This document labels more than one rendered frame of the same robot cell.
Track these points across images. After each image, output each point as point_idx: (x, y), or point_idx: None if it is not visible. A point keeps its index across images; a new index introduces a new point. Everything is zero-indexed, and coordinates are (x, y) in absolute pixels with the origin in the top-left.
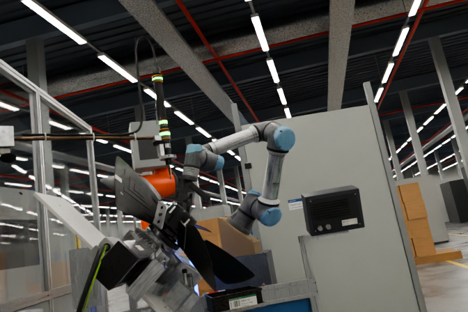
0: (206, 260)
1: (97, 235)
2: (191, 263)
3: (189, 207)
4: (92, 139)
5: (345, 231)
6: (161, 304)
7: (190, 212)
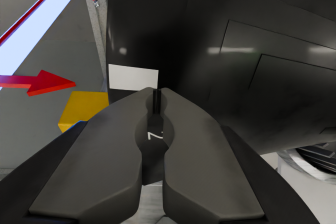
0: None
1: (323, 210)
2: None
3: (279, 183)
4: None
5: None
6: None
7: (116, 129)
